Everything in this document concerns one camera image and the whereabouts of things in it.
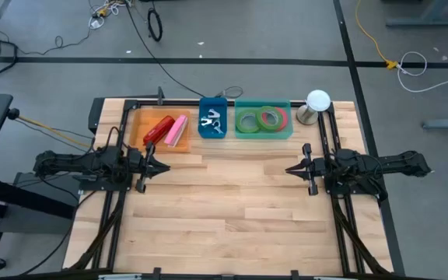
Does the long black floor cable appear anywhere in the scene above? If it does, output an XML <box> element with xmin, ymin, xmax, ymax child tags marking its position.
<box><xmin>124</xmin><ymin>0</ymin><xmax>207</xmax><ymax>99</ymax></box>

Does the blue plastic bin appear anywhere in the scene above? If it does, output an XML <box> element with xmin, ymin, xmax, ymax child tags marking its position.
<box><xmin>198</xmin><ymin>96</ymin><xmax>229</xmax><ymax>140</ymax></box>

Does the white dome silver lamp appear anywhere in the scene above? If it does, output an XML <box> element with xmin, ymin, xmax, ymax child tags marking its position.
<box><xmin>296</xmin><ymin>89</ymin><xmax>332</xmax><ymax>126</ymax></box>

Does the thin yellow cable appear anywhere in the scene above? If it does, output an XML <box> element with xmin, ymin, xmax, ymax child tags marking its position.
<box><xmin>17</xmin><ymin>114</ymin><xmax>93</xmax><ymax>149</ymax></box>

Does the orange translucent plastic bin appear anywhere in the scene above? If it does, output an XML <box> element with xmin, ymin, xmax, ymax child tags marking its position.
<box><xmin>128</xmin><ymin>107</ymin><xmax>192</xmax><ymax>154</ymax></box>

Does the pink tape roll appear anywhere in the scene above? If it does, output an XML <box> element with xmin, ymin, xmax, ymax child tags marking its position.
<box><xmin>262</xmin><ymin>107</ymin><xmax>289</xmax><ymax>133</ymax></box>

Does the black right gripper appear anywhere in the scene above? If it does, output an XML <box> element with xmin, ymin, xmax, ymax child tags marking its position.
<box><xmin>285</xmin><ymin>142</ymin><xmax>328</xmax><ymax>197</ymax></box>

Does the pink eraser block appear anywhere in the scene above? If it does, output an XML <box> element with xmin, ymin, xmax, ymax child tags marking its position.
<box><xmin>163</xmin><ymin>114</ymin><xmax>190</xmax><ymax>149</ymax></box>

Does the yellow extension cable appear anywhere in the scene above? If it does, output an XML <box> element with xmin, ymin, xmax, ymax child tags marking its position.
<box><xmin>355</xmin><ymin>0</ymin><xmax>399</xmax><ymax>72</ymax></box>

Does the red stapler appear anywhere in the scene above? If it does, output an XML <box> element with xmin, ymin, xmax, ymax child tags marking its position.
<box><xmin>142</xmin><ymin>114</ymin><xmax>177</xmax><ymax>147</ymax></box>

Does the green tape roll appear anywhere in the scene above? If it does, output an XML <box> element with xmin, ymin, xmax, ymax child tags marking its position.
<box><xmin>255</xmin><ymin>105</ymin><xmax>285</xmax><ymax>132</ymax></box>
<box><xmin>235</xmin><ymin>108</ymin><xmax>262</xmax><ymax>135</ymax></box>

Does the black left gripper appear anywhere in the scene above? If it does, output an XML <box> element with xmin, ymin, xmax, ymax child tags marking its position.
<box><xmin>128</xmin><ymin>141</ymin><xmax>171</xmax><ymax>194</ymax></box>

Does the black metal rig frame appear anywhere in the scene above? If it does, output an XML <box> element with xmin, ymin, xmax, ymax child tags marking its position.
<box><xmin>68</xmin><ymin>87</ymin><xmax>406</xmax><ymax>280</ymax></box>

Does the grey cable loop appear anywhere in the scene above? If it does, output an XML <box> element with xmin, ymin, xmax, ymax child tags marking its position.
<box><xmin>215</xmin><ymin>86</ymin><xmax>245</xmax><ymax>100</ymax></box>

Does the teal translucent plastic bin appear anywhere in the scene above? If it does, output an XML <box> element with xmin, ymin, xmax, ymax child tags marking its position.
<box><xmin>233</xmin><ymin>98</ymin><xmax>294</xmax><ymax>140</ymax></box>

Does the white floor cable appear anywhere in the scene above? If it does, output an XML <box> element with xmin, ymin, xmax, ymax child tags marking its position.
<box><xmin>396</xmin><ymin>51</ymin><xmax>448</xmax><ymax>94</ymax></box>

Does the black cable coil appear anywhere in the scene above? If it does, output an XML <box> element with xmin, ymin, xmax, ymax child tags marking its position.
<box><xmin>147</xmin><ymin>8</ymin><xmax>164</xmax><ymax>43</ymax></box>

